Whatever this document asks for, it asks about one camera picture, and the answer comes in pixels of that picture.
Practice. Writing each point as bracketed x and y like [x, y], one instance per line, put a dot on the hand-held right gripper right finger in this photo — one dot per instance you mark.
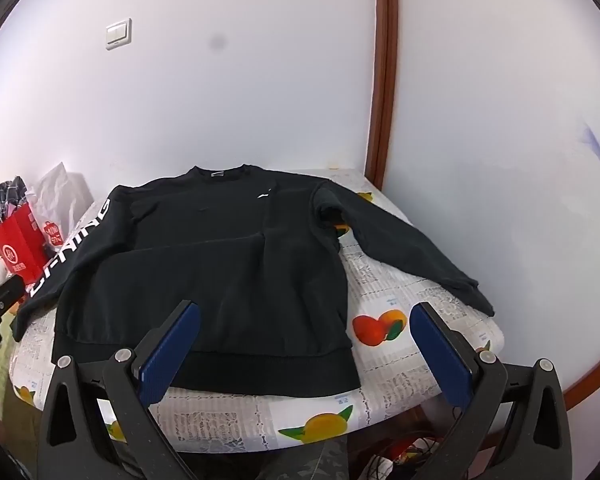
[437, 350]

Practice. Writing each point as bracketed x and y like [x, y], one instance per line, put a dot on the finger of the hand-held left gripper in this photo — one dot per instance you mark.
[11, 292]

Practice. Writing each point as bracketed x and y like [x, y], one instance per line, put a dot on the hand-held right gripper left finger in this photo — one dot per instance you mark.
[172, 345]

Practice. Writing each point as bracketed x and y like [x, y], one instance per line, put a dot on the black sweatshirt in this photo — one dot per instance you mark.
[220, 260]

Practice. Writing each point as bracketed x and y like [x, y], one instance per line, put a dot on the fruit print tablecloth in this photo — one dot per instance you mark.
[405, 375]

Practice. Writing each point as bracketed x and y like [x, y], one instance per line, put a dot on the red paper gift bag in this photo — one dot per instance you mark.
[20, 250]

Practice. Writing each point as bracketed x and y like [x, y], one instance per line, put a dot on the dark plaid cloth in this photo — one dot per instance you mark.
[7, 197]

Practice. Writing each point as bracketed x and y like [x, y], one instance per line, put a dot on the white plastic bag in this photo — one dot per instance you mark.
[60, 195]

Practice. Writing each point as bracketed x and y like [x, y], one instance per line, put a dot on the white light switch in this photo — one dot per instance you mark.
[118, 34]

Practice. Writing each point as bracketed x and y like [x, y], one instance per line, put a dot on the brown wooden door frame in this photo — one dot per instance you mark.
[384, 70]

